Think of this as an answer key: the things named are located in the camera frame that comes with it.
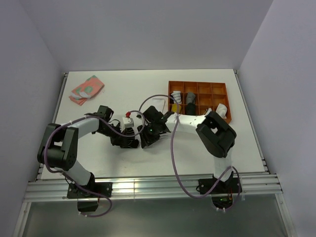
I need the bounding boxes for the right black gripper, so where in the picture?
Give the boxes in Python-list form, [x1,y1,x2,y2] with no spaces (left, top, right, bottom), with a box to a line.
[137,122,160,148]

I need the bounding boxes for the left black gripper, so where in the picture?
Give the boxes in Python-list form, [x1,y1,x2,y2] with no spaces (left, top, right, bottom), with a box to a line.
[98,122,127,147]

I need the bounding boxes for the black striped sock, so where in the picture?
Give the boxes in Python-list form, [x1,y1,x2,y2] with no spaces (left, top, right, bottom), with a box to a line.
[123,128,140,149]

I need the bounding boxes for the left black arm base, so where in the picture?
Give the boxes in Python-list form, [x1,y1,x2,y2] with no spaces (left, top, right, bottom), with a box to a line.
[67,182,113,216]

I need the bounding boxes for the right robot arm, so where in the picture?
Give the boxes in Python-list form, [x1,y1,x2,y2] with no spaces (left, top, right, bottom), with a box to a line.
[140,106,237,193]

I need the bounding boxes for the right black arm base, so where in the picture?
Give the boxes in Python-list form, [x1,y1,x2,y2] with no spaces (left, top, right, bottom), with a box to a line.
[196,173,242,209]

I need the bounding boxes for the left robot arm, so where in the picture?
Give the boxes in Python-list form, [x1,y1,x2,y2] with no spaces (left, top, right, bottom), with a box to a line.
[37,106,139,197]

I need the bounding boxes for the rolled yellow socks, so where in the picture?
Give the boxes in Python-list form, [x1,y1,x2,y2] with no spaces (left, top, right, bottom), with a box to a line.
[171,104,182,114]

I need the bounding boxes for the rolled white striped socks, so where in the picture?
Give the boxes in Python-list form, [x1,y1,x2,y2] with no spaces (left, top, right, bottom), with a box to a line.
[170,90,182,104]

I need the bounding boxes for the rolled black socks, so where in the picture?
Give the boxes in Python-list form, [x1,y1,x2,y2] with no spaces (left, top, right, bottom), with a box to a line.
[185,103,196,116]

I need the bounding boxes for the rolled grey socks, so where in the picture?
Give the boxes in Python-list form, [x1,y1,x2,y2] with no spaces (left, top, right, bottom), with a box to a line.
[186,92,196,104]

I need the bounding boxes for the small white rolled socks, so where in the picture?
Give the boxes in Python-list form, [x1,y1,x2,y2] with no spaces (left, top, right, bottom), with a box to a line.
[204,108,212,115]

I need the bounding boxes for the pink green patterned socks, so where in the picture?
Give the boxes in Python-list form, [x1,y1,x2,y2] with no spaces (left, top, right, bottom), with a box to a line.
[69,75,104,106]

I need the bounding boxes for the large white rolled socks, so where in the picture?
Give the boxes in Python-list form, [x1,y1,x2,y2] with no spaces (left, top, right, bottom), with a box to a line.
[216,103,228,119]

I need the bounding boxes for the white sock with black stripes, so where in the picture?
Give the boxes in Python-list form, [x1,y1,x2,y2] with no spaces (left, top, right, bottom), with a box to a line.
[151,98,165,112]

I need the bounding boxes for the orange compartment tray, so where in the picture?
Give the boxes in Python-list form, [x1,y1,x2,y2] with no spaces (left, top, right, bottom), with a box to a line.
[168,81,232,123]

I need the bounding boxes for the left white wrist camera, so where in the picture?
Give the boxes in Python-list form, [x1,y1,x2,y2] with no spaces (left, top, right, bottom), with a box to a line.
[122,117,134,129]

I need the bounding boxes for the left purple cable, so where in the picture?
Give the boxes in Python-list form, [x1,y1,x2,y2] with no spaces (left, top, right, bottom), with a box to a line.
[43,110,146,218]

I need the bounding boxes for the purple cable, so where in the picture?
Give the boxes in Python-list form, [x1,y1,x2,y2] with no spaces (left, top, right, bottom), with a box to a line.
[138,94,241,212]
[43,110,146,218]

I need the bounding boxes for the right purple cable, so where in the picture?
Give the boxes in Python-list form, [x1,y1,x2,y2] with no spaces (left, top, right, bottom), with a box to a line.
[138,94,241,212]

